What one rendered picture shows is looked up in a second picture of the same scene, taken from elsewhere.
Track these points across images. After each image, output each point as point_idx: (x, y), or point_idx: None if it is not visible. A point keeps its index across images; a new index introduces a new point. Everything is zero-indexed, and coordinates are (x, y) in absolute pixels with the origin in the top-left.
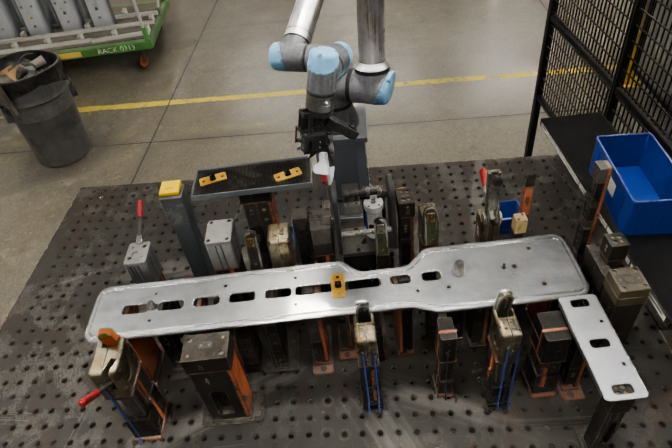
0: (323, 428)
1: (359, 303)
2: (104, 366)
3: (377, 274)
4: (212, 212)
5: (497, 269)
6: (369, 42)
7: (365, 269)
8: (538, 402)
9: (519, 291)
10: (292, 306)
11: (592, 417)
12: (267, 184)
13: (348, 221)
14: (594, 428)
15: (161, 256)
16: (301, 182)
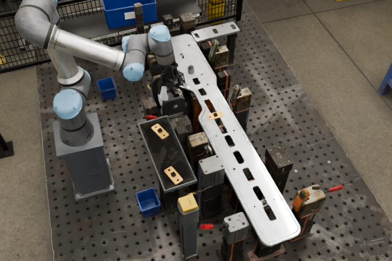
0: (261, 148)
1: (238, 86)
2: (318, 190)
3: (202, 101)
4: None
5: (185, 59)
6: (72, 57)
7: None
8: None
9: (196, 52)
10: (235, 131)
11: (229, 51)
12: (172, 139)
13: (112, 174)
14: (231, 52)
15: None
16: (166, 122)
